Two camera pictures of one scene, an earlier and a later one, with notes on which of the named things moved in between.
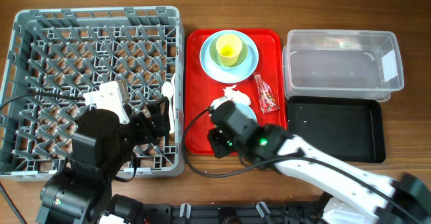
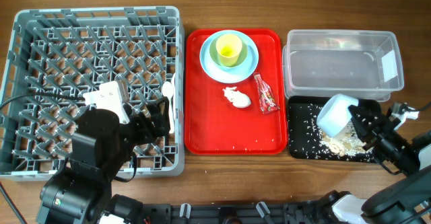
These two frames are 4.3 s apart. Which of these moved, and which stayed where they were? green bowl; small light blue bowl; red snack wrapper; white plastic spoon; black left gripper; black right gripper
Moved: black right gripper; small light blue bowl
Stayed: black left gripper; white plastic spoon; green bowl; red snack wrapper
